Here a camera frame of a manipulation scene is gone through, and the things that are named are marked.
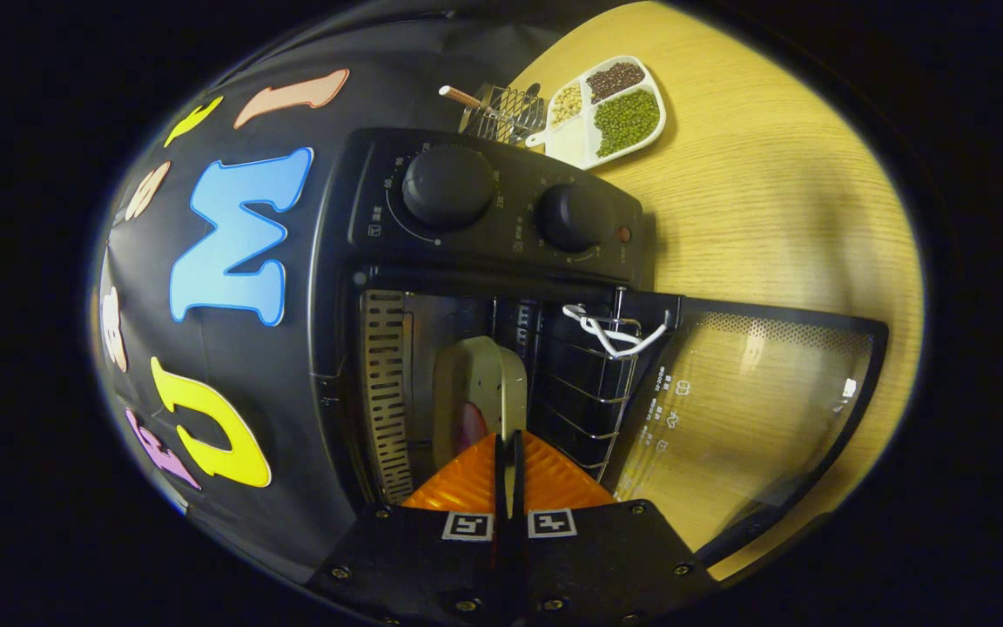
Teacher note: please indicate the cream rectangular plate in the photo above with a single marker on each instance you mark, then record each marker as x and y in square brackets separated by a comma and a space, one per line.
[484, 383]

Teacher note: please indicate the black oven knob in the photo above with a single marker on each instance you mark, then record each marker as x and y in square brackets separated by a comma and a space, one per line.
[447, 185]
[575, 216]

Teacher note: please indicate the white divided dish of beans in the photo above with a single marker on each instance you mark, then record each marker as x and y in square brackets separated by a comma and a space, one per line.
[615, 117]

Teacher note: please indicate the black electric oven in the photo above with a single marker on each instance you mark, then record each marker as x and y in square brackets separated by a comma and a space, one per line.
[501, 252]

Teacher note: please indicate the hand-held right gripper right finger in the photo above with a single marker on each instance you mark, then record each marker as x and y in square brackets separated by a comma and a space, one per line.
[606, 557]

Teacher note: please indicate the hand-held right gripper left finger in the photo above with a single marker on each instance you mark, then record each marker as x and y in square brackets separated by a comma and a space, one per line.
[414, 557]

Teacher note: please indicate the pink food slice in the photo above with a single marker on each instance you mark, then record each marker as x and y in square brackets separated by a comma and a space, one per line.
[469, 427]

